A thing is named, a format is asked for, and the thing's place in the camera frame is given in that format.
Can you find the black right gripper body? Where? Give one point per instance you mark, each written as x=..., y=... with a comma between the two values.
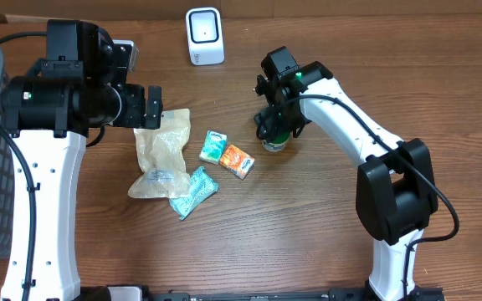
x=281, y=121

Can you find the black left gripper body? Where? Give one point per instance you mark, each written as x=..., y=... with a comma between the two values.
x=133, y=108

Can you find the green lid jar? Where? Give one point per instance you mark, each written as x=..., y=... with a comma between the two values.
x=278, y=144

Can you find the orange tissue pack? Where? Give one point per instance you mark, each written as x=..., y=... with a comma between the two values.
x=237, y=161

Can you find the clear plastic bag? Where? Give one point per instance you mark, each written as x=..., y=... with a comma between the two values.
x=159, y=155

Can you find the teal tissue pack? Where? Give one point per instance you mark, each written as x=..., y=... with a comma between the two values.
x=213, y=147

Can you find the teal wipes packet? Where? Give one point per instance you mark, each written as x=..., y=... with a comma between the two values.
x=202, y=187

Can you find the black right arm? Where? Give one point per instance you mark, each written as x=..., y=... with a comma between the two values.
x=395, y=197

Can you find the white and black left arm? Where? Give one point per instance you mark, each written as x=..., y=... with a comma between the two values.
x=47, y=114

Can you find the white barcode scanner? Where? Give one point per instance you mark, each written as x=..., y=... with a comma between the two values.
x=205, y=36

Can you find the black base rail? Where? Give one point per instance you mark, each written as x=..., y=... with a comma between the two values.
x=266, y=296

